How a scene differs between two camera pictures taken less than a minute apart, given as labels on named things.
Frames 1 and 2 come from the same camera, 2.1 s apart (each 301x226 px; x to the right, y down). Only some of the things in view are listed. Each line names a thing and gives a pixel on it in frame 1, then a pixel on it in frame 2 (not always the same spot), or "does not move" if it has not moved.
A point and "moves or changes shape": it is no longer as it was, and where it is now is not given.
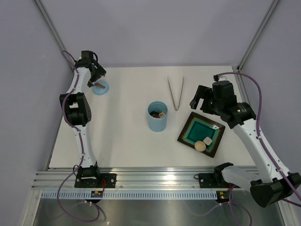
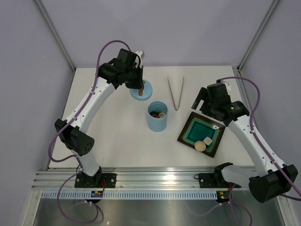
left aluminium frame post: [53, 32] does not move
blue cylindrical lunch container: [157, 113] does not move
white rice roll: [208, 141] does not move
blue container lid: [99, 90] moves or changes shape
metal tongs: [177, 109] does not move
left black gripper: [99, 72] to [138, 84]
